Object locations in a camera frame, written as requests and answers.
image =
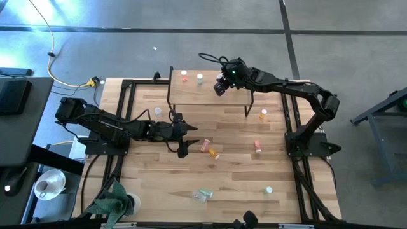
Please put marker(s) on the clear pill bottle green label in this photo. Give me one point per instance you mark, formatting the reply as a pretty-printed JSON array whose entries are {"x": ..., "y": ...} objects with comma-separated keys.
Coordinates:
[{"x": 198, "y": 197}]

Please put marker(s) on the orange pill bottle white cap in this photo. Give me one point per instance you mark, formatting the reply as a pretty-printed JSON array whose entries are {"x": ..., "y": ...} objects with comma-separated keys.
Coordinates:
[
  {"x": 213, "y": 153},
  {"x": 263, "y": 113}
]

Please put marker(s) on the white box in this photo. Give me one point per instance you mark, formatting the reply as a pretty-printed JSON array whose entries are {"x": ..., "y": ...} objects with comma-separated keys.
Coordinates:
[{"x": 73, "y": 149}]

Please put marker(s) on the wooden shelf black metal legs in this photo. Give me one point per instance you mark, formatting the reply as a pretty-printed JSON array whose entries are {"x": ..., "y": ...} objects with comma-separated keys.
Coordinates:
[{"x": 206, "y": 93}]

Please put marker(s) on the white cup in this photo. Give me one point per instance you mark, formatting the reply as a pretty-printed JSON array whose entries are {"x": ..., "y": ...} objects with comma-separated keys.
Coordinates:
[{"x": 43, "y": 187}]

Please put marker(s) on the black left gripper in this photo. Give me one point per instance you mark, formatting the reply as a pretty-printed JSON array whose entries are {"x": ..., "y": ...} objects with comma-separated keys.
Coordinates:
[{"x": 179, "y": 132}]

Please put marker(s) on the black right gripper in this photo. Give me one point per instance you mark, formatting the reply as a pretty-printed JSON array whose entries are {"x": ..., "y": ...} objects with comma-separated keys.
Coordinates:
[{"x": 237, "y": 73}]

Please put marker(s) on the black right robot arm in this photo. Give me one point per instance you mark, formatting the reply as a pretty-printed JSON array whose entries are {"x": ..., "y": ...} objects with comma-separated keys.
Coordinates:
[{"x": 302, "y": 89}]

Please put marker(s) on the pink pill bottle white cap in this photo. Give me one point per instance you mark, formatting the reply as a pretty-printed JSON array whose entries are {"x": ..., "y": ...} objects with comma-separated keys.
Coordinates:
[
  {"x": 257, "y": 146},
  {"x": 183, "y": 76},
  {"x": 205, "y": 145}
]

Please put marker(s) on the green plant white pot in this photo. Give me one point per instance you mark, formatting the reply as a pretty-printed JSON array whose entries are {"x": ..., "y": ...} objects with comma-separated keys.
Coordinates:
[{"x": 111, "y": 203}]

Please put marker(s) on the black desk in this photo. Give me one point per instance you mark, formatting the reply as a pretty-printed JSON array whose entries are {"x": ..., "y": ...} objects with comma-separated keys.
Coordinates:
[{"x": 57, "y": 160}]

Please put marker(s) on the dark grey desk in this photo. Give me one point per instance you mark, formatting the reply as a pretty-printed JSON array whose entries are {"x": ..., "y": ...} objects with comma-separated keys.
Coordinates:
[{"x": 19, "y": 133}]

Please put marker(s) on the black computer mouse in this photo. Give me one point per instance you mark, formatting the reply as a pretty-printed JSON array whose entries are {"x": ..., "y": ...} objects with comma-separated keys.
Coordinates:
[{"x": 14, "y": 183}]

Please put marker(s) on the grey blue table frame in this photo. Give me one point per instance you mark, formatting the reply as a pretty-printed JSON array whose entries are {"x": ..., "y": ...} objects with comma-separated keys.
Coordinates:
[{"x": 381, "y": 148}]

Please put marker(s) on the black rounded object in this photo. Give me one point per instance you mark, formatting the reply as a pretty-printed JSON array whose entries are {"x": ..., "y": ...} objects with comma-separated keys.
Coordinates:
[{"x": 250, "y": 219}]

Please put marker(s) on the silver aluminium extrusion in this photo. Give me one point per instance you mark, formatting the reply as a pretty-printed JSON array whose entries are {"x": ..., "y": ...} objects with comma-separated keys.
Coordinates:
[
  {"x": 295, "y": 226},
  {"x": 119, "y": 225}
]

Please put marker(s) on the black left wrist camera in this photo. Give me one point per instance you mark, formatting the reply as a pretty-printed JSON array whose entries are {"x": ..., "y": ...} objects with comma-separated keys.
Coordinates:
[{"x": 182, "y": 152}]

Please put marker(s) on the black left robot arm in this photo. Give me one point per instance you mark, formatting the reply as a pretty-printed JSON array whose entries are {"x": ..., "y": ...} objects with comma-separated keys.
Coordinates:
[{"x": 105, "y": 124}]

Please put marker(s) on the black closed laptop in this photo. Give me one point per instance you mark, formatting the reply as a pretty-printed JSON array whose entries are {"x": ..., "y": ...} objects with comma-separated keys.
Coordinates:
[{"x": 14, "y": 97}]

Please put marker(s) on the teal pill bottle white cap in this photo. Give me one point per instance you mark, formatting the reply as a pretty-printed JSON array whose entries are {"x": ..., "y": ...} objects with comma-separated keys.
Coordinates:
[
  {"x": 268, "y": 190},
  {"x": 206, "y": 192},
  {"x": 199, "y": 79}
]

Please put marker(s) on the black flat device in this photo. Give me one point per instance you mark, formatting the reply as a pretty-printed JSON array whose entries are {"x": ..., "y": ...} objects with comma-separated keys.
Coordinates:
[{"x": 16, "y": 71}]

